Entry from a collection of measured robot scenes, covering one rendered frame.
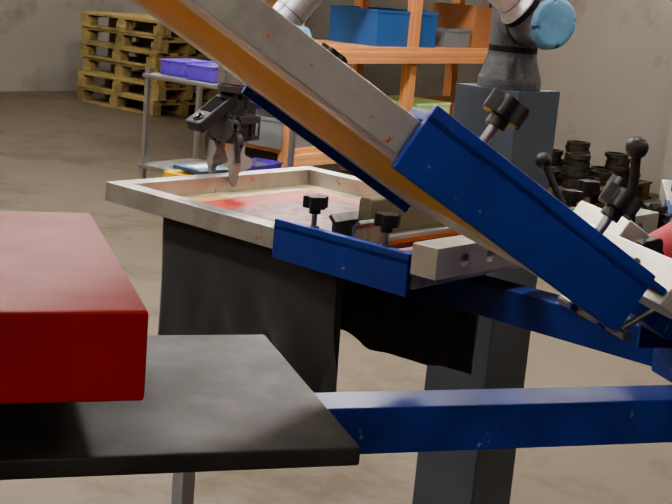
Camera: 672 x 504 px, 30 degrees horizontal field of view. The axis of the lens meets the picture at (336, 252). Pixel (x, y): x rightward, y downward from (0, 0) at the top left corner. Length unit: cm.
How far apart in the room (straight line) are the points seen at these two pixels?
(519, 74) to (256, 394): 168
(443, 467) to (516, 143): 84
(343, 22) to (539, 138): 606
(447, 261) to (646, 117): 809
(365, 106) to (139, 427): 43
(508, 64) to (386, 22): 592
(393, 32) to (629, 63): 204
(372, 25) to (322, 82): 773
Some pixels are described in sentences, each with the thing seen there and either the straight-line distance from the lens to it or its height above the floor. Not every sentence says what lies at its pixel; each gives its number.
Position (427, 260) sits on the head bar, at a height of 102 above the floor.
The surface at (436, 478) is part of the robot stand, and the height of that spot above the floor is 21.
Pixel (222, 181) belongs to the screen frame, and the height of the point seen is 98.
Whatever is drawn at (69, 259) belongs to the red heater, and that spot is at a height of 111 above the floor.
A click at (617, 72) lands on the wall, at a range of 1007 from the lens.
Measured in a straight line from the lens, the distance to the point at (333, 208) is 260.
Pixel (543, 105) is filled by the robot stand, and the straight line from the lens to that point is 302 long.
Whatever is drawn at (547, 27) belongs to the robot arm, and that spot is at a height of 135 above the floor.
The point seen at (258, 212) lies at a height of 96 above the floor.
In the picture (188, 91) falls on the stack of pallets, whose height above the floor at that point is 23.
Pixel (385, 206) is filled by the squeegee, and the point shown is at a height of 104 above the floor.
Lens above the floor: 143
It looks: 12 degrees down
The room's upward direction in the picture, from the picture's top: 5 degrees clockwise
